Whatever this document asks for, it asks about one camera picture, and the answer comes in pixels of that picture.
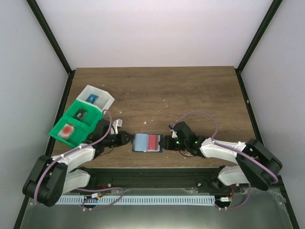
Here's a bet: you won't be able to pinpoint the blue card holder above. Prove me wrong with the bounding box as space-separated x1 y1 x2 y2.
132 133 163 153

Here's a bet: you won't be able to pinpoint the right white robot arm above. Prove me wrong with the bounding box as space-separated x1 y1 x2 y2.
159 122 283 191

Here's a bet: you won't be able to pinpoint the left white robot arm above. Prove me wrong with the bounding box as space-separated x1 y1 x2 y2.
22 119 133 207

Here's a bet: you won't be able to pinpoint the black VIP card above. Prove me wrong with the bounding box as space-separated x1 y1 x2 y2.
73 109 87 121

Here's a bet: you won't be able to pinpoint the red white card in bin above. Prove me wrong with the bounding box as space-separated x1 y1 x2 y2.
57 124 75 140

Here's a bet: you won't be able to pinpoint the blue card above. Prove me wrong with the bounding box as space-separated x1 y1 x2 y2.
86 94 98 104

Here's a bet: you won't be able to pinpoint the green bin upper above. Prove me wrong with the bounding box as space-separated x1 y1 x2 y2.
64 100 103 129

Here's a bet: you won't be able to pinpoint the green bin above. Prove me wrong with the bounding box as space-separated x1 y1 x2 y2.
49 116 90 148
64 100 103 129

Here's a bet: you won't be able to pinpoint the white plastic bin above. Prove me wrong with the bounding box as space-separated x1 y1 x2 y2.
76 85 115 112

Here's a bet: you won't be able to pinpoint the green bin lower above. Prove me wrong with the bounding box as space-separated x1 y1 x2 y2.
49 116 90 148

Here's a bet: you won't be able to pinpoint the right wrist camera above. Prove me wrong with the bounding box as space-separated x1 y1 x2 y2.
169 124 178 138

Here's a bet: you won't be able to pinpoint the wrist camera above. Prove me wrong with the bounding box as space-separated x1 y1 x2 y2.
169 124 178 138
111 119 122 135

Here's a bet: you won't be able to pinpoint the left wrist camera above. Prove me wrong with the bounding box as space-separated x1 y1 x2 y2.
111 119 122 135

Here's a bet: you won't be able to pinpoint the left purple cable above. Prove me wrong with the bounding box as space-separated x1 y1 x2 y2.
33 109 124 210

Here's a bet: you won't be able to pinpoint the black aluminium front rail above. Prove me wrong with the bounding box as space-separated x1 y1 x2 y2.
69 168 239 194

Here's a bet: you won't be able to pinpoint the light blue slotted cable duct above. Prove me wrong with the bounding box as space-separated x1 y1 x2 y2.
56 195 215 206

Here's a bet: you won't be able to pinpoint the left black frame post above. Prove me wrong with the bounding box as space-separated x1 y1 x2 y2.
25 0 73 75

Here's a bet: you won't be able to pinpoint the black frame post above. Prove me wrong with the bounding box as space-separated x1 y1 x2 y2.
25 0 73 75
235 0 284 73

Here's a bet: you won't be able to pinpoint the right black frame post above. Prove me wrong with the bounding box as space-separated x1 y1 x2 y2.
235 0 284 73

